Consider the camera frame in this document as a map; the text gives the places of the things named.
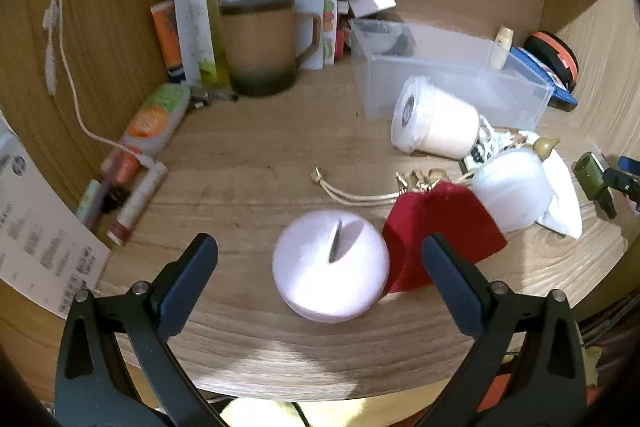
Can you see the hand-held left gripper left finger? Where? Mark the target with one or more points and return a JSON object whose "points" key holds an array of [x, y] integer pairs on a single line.
{"points": [[192, 277]]}

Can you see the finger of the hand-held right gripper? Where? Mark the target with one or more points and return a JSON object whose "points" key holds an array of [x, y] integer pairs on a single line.
{"points": [[622, 187], [631, 167]]}

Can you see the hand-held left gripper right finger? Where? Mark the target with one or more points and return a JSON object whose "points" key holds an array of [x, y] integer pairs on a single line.
{"points": [[450, 279]]}

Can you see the white round container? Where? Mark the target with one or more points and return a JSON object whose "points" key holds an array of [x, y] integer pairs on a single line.
{"points": [[310, 277]]}

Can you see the clear plastic storage box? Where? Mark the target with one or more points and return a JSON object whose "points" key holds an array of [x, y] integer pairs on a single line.
{"points": [[450, 72]]}

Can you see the white tube with red cap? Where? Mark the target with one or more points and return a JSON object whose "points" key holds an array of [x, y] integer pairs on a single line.
{"points": [[137, 202]]}

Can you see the light green tube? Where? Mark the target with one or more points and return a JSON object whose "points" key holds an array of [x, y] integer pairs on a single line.
{"points": [[89, 202]]}

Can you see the pink tube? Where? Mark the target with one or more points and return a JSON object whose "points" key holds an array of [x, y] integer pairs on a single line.
{"points": [[120, 167]]}

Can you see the orange black zip case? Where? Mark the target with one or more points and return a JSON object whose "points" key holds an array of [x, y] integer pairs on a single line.
{"points": [[555, 54]]}

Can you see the blue fabric pouch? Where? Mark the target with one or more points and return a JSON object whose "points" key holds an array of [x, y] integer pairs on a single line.
{"points": [[537, 67]]}

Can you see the black white patterned pouch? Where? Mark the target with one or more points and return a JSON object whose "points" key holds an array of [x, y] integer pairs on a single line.
{"points": [[492, 142]]}

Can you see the yellow cloth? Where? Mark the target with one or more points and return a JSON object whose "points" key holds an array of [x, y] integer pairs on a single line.
{"points": [[260, 414]]}

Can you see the orange green tube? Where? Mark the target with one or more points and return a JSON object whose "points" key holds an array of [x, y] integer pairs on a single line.
{"points": [[155, 119]]}

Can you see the large printed paper slip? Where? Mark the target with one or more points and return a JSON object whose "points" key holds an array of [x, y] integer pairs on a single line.
{"points": [[35, 232]]}

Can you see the small cream bottle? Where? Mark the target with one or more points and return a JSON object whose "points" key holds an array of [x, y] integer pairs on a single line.
{"points": [[501, 47]]}

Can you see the small metal clips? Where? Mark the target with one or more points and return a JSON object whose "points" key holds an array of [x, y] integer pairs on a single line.
{"points": [[210, 98]]}

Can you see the orange carton box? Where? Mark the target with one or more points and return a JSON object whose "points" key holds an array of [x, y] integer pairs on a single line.
{"points": [[167, 37]]}

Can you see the brown ceramic mug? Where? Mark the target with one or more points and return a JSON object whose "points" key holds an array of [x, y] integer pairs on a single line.
{"points": [[257, 42]]}

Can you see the clear plastic bowl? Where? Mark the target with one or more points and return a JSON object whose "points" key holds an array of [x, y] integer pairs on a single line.
{"points": [[380, 37]]}

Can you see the green spray bottle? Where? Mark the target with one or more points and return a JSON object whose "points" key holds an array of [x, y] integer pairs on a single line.
{"points": [[200, 17]]}

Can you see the fruit print packets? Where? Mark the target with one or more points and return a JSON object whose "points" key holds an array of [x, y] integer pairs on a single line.
{"points": [[330, 32]]}

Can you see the small white box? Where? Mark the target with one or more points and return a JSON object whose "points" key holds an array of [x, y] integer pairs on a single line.
{"points": [[372, 2]]}

